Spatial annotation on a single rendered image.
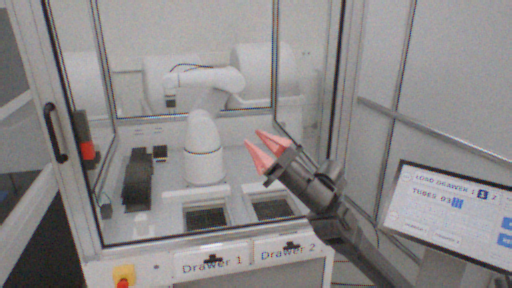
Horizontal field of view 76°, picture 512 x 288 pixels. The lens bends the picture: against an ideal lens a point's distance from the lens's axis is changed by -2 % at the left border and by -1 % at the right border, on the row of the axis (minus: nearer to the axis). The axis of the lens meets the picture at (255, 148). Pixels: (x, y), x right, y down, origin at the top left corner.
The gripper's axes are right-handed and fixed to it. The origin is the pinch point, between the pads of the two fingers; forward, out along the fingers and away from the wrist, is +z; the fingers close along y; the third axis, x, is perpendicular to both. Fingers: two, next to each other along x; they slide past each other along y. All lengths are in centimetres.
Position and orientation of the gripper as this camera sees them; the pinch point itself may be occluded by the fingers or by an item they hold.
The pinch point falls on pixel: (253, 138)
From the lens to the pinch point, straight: 68.2
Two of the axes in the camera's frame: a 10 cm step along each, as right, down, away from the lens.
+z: -7.3, -6.8, 0.8
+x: 2.1, -3.4, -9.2
